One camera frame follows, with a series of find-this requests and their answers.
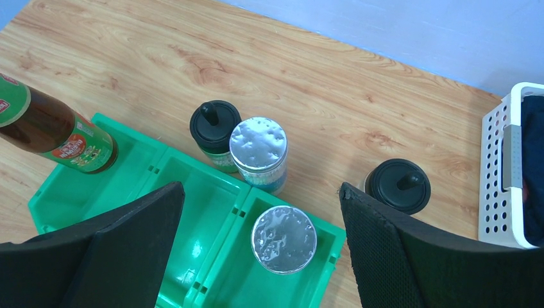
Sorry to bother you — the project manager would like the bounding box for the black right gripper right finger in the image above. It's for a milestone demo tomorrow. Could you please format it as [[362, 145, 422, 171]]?
[[339, 182, 543, 307]]

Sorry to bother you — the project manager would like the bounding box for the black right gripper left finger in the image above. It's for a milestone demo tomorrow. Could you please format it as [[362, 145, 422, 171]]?
[[1, 182, 185, 307]]

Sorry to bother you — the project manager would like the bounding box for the tall yellow-capped sauce bottle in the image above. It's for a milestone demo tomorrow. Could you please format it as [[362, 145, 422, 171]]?
[[1, 74, 118, 174]]

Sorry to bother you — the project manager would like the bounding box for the right black-spout seasoning jar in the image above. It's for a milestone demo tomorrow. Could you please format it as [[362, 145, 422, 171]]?
[[362, 158, 431, 215]]

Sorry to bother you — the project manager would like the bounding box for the black-spout seasoning jar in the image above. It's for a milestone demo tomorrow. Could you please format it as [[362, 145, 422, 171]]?
[[189, 100, 241, 173], [362, 158, 431, 215]]

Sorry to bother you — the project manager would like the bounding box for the silver-lid jar in bin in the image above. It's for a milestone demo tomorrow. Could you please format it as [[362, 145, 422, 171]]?
[[251, 205, 318, 275]]

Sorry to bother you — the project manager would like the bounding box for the white perforated plastic basket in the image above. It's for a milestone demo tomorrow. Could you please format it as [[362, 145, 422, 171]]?
[[478, 82, 543, 249]]

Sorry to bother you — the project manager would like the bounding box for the dark blue folded cloth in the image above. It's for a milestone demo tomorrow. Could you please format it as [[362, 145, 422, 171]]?
[[521, 96, 543, 247]]

